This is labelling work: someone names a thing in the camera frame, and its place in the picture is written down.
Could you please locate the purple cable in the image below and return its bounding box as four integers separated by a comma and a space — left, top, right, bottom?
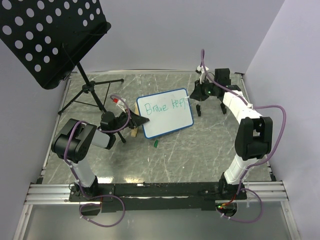
63, 93, 131, 228
197, 48, 287, 223

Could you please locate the blue framed whiteboard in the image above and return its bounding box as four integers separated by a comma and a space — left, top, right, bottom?
136, 88, 194, 139

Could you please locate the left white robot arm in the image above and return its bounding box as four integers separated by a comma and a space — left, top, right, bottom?
51, 110, 150, 201

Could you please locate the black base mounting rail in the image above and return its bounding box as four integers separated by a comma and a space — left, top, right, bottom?
69, 181, 247, 213

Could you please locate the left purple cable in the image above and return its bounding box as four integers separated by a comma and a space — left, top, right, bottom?
63, 93, 131, 228

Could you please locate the black perforated music stand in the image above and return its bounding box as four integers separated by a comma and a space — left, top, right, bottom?
0, 0, 127, 144

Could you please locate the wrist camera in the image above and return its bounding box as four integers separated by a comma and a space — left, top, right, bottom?
195, 65, 209, 84
110, 94, 127, 112

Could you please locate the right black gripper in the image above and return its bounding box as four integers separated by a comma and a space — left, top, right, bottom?
190, 77, 219, 102

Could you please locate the wooden rolling pin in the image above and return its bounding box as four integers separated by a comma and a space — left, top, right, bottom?
131, 103, 140, 138

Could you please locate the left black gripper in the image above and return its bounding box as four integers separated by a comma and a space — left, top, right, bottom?
111, 108, 150, 134

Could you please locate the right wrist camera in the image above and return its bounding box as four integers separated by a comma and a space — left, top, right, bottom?
195, 65, 209, 84

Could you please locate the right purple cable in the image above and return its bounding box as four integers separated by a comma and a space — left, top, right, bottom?
197, 48, 287, 223

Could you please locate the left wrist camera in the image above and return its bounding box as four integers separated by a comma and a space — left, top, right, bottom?
110, 94, 127, 112

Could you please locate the green marker cap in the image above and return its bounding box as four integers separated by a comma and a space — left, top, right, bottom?
154, 140, 159, 148

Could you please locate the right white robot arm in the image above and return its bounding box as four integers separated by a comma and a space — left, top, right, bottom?
189, 66, 273, 199

